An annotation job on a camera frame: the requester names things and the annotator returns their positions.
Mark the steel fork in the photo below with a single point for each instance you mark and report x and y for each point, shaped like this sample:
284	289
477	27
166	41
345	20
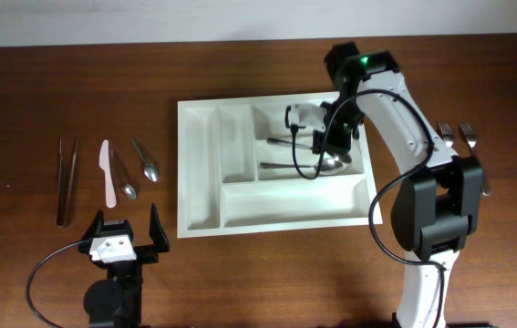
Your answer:
447	134
470	137

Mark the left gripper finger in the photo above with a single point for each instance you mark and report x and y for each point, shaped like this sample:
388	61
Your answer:
156	232
95	227

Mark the white plastic cutlery tray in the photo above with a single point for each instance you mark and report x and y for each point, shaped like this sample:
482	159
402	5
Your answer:
231	181

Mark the large steel spoon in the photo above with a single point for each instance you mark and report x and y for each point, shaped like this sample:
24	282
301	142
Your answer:
328	166
346	158

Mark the white plastic knife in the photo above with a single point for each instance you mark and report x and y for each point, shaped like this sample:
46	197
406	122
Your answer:
104	164

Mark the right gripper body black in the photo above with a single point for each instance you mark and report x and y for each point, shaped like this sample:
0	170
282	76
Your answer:
329	146

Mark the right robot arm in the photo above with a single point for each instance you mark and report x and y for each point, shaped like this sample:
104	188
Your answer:
439	192

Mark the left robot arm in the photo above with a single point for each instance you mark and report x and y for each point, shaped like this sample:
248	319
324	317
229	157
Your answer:
116	300

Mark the steel tweezers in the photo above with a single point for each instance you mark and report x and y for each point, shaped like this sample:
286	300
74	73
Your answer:
66	178

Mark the small steel teaspoon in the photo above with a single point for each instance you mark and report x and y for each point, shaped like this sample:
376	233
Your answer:
149	169
126	188

